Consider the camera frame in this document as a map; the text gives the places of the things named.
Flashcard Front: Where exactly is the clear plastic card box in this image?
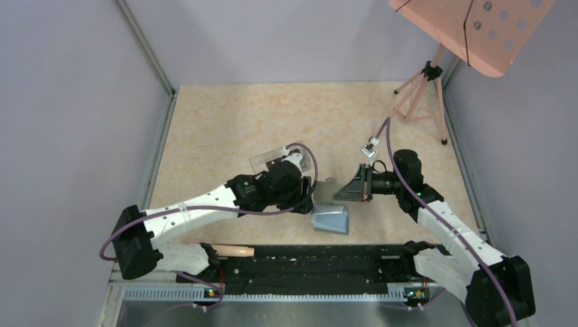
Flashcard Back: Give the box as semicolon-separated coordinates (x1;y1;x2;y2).
249;143;313;174

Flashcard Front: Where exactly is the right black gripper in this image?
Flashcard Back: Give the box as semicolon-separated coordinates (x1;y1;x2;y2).
334;163;404;202

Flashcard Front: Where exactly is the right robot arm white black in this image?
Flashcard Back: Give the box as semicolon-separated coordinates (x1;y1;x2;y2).
333;149;536;326

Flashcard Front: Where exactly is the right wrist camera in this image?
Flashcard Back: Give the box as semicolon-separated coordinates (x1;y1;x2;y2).
360;136;379;160

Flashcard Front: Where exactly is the beige cylindrical handle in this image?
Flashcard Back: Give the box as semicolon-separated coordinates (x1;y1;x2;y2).
211;245;255;258

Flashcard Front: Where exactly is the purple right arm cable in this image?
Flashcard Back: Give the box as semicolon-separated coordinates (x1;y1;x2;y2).
372;117;520;327

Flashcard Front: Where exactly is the pink music stand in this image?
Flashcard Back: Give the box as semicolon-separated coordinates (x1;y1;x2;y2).
393;0;557;146

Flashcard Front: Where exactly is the grey card holder wallet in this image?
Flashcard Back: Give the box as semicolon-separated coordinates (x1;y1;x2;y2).
310;176;351;236

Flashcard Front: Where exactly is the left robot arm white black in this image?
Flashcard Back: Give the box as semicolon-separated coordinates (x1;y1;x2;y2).
106;149;314;282

